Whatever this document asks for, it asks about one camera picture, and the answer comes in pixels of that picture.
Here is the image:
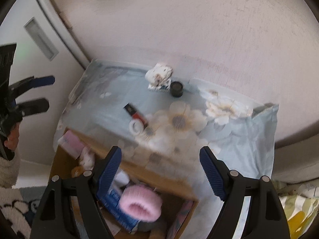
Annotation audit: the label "white sliding door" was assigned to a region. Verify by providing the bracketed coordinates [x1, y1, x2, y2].
[1, 0, 84, 165]

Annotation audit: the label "light blue floral cloth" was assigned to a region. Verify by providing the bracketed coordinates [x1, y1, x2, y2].
[54, 61, 279, 238]

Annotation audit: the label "black round jar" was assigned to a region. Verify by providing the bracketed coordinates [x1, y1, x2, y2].
[170, 81, 183, 98]

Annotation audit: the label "cardboard box pink flaps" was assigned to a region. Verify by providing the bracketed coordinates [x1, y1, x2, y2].
[50, 128, 198, 238]

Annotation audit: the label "black red lipstick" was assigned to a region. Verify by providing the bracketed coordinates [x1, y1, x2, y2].
[124, 103, 148, 128]

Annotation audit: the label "person's left hand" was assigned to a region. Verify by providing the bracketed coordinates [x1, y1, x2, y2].
[4, 122, 20, 152]

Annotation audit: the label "blue tissue pack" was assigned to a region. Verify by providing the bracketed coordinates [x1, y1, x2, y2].
[97, 184, 139, 234]

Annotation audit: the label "white fleece panda sleeve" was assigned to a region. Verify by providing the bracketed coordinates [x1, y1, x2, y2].
[1, 151, 32, 238]

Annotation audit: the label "white tape roll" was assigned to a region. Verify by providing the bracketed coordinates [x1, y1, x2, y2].
[129, 119, 144, 136]

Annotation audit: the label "yellow green floral bedding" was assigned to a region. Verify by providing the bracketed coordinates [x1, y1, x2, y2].
[273, 179, 318, 238]

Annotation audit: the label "small floral patterned box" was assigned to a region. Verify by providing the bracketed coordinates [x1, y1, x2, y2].
[148, 78, 171, 92]

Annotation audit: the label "grey blue fluffy rug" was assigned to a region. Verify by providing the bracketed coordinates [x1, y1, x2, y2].
[19, 186, 89, 238]

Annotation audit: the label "white floral cloth bundle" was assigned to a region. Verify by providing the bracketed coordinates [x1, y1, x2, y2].
[145, 63, 174, 87]

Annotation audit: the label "pink fluffy scrunchie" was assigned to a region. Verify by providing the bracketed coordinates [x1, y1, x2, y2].
[119, 185, 163, 222]

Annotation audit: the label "white floral scrunchie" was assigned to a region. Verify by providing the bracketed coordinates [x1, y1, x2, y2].
[79, 147, 95, 170]

